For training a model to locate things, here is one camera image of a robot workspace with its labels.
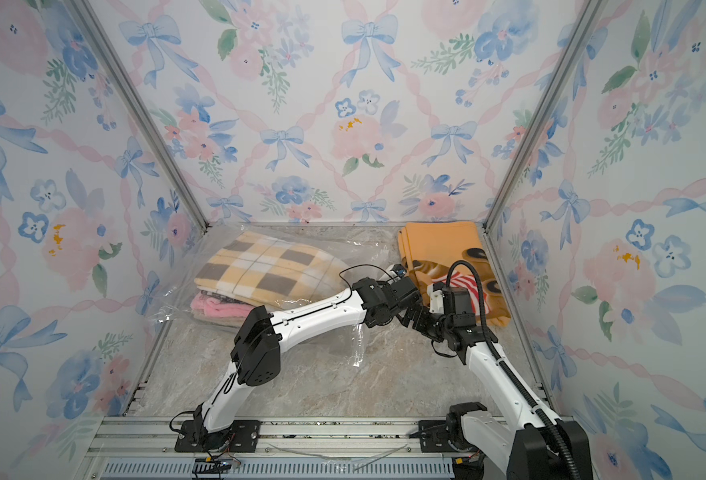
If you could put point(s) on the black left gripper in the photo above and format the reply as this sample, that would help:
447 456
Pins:
369 284

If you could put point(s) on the orange cartoon print blanket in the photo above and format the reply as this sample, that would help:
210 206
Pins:
431 252

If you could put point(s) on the clear plastic vacuum bag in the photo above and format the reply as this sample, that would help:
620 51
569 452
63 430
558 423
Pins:
367 251

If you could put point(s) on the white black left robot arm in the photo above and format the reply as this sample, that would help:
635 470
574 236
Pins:
265 336

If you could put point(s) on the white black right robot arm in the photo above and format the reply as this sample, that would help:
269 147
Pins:
509 396

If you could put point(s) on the yellow grey checked blanket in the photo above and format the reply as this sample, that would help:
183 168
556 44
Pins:
262 270

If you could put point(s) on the pink fleece blanket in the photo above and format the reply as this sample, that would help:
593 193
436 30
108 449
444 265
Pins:
210 307

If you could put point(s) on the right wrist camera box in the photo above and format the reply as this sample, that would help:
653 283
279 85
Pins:
436 298

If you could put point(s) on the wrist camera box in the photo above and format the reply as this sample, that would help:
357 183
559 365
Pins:
436 298
397 272

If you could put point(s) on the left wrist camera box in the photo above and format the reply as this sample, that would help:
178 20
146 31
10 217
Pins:
397 272

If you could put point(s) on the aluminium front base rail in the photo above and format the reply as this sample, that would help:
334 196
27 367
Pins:
283 448

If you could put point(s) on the right rear aluminium corner post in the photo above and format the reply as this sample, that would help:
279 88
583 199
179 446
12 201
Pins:
583 28

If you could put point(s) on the aluminium corner post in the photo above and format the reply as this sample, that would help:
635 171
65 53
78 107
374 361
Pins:
583 28
87 20

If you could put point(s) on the left rear aluminium corner post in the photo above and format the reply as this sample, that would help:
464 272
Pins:
87 20

